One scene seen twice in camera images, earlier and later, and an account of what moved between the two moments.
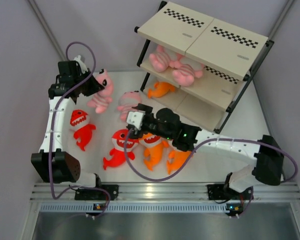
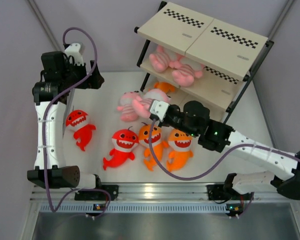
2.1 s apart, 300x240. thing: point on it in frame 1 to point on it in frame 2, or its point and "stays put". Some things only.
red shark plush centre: x=118 y=152 stays put
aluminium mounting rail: x=289 y=192 stays put
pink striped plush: x=161 y=59 stays put
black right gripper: x=147 y=110 to x=164 y=123
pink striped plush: x=127 y=102 stays put
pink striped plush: x=103 y=98 to x=142 y=106
